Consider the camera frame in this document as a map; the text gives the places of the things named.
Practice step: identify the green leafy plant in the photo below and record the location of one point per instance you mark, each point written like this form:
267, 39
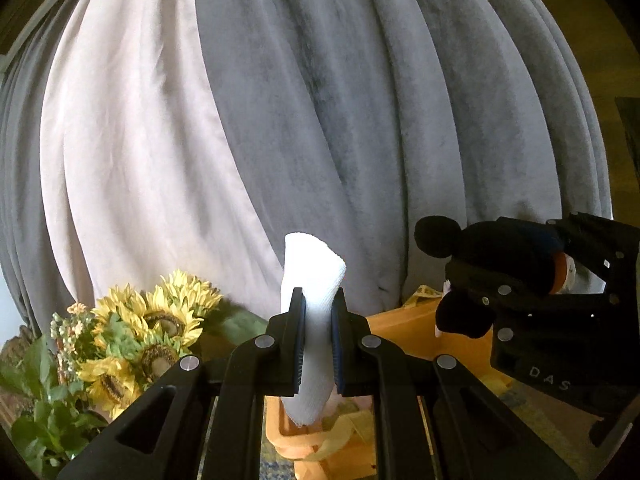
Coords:
45, 410

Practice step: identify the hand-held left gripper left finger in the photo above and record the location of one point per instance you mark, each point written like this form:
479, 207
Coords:
299, 340

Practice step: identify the white towel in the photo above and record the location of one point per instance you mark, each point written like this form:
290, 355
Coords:
312, 270

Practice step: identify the grey curtain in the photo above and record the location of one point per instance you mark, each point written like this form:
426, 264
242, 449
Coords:
375, 110
20, 185

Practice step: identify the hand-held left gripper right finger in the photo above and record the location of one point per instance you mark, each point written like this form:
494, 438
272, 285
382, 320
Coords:
339, 340

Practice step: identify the sunflower bouquet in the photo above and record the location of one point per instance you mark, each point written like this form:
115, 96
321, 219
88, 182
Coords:
160, 310

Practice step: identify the orange plastic crate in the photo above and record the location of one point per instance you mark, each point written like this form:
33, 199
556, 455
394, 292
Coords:
405, 332

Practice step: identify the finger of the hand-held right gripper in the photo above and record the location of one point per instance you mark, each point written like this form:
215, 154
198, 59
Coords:
520, 305
600, 245

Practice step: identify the pale pink curtain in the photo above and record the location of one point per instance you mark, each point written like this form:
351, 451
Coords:
125, 160

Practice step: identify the pink egg sponge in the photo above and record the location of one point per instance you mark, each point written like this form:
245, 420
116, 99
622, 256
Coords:
352, 402

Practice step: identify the black plush toy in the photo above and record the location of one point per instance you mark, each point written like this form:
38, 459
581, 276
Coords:
495, 245

